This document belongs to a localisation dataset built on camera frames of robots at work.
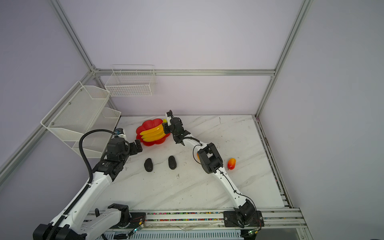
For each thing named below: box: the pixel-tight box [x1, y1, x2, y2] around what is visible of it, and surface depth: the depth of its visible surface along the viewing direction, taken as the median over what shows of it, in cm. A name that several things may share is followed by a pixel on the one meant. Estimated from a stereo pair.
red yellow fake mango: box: [227, 158, 237, 170], surface depth 92 cm
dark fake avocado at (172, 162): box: [168, 155, 177, 170], surface depth 94 cm
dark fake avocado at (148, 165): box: [144, 158, 153, 172], surface depth 92 cm
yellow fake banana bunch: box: [139, 119, 168, 142], surface depth 107 cm
